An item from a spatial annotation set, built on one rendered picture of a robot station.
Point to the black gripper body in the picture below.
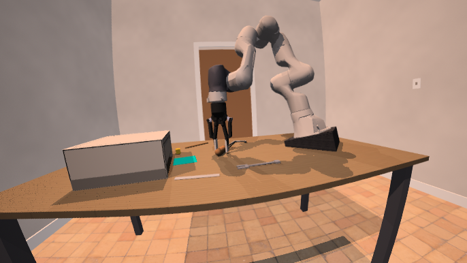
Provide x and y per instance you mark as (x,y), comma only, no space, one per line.
(219,107)

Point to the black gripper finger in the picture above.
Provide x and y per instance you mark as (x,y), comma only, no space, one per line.
(229,134)
(213,135)

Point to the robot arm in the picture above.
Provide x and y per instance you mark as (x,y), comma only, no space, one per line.
(221,81)

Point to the teal square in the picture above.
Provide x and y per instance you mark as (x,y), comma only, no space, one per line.
(184,160)

